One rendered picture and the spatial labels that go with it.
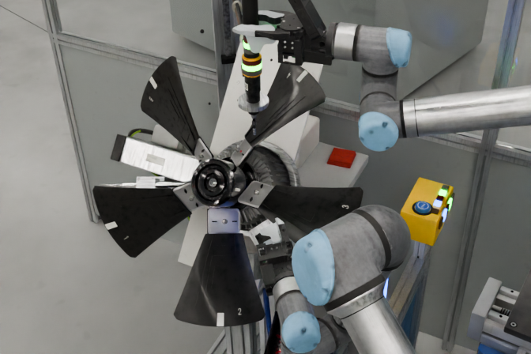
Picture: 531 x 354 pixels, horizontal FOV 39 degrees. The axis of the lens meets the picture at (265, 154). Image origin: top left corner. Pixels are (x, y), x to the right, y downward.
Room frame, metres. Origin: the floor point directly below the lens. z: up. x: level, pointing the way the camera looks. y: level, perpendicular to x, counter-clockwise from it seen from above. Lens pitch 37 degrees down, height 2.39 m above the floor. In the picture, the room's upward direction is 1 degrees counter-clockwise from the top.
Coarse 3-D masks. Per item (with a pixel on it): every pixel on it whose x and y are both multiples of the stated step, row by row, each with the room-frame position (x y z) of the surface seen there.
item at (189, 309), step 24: (216, 240) 1.35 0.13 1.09; (240, 240) 1.38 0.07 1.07; (216, 264) 1.31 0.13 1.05; (240, 264) 1.33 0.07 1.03; (192, 288) 1.27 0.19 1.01; (216, 288) 1.27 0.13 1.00; (240, 288) 1.29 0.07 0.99; (192, 312) 1.23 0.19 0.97; (216, 312) 1.23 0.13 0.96; (264, 312) 1.25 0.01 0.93
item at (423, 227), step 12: (420, 180) 1.59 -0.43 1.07; (420, 192) 1.54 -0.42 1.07; (432, 192) 1.54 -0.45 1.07; (408, 204) 1.49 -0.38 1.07; (432, 204) 1.49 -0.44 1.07; (444, 204) 1.49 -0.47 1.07; (408, 216) 1.45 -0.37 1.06; (420, 216) 1.44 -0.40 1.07; (432, 216) 1.44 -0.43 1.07; (420, 228) 1.44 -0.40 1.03; (432, 228) 1.42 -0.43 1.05; (420, 240) 1.43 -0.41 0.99; (432, 240) 1.42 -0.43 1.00
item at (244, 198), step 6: (252, 186) 1.45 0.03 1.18; (258, 186) 1.45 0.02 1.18; (264, 186) 1.45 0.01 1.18; (270, 186) 1.44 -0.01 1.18; (246, 192) 1.43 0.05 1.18; (252, 192) 1.42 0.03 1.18; (264, 192) 1.42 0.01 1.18; (240, 198) 1.40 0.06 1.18; (246, 198) 1.40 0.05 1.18; (258, 198) 1.40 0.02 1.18; (264, 198) 1.40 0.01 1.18; (246, 204) 1.38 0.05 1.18; (252, 204) 1.38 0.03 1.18; (258, 204) 1.38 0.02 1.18
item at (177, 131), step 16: (160, 64) 1.69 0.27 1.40; (176, 64) 1.66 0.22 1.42; (160, 80) 1.68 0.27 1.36; (176, 80) 1.63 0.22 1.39; (144, 96) 1.71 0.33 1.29; (160, 96) 1.66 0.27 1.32; (176, 96) 1.62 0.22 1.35; (144, 112) 1.71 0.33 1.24; (160, 112) 1.66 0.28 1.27; (176, 112) 1.60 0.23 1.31; (176, 128) 1.61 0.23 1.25; (192, 128) 1.55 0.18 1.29; (192, 144) 1.55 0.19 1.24
